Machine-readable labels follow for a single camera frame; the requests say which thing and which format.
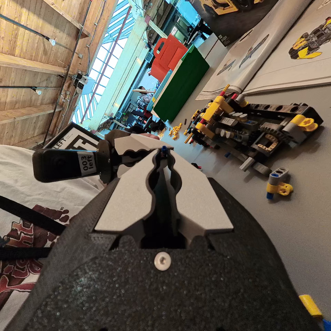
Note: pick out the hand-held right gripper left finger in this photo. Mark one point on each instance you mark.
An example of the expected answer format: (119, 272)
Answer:
(124, 204)

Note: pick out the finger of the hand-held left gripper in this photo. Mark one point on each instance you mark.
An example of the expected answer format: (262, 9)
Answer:
(139, 142)
(123, 171)

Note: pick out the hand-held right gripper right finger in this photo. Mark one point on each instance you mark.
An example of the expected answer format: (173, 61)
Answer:
(201, 204)

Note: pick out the blue lego pin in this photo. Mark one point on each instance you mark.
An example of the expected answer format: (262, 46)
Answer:
(163, 150)

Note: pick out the small yellow grey lego connector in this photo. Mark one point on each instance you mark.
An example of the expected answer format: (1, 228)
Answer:
(276, 181)

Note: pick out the black yellow lego car chassis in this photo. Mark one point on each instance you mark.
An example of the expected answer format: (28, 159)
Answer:
(245, 129)

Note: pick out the pile of yellow lego pieces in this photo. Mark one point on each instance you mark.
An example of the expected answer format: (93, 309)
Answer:
(175, 132)

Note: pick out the scattered loose lego pieces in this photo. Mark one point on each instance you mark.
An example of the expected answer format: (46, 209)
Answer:
(310, 305)

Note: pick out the open lego instruction booklet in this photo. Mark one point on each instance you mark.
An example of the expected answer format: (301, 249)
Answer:
(271, 64)

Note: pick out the lego set cardboard box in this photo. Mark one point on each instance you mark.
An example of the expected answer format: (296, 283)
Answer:
(232, 20)

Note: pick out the person's left hand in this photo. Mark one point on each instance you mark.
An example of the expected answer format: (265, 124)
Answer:
(152, 136)

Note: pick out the person's white printed shirt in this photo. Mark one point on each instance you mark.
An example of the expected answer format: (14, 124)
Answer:
(38, 188)

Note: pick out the black white marker board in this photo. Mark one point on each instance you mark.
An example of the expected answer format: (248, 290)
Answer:
(77, 139)

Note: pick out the green plastic bin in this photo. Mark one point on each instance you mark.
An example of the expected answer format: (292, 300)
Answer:
(181, 85)

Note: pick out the orange bag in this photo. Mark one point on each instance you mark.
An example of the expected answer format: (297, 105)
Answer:
(168, 57)

